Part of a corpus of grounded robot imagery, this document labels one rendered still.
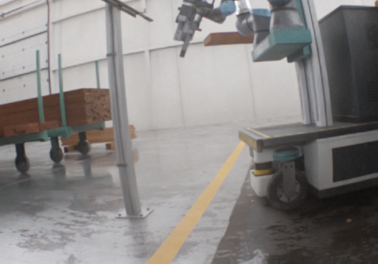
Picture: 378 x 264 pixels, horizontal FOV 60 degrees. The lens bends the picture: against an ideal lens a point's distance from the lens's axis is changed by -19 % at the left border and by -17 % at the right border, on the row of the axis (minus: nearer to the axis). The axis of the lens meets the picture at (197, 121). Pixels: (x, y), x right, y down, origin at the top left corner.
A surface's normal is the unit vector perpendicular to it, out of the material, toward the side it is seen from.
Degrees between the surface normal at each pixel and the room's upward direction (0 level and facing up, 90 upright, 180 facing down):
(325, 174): 90
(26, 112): 90
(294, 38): 90
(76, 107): 90
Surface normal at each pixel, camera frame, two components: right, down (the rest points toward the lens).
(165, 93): -0.16, 0.03
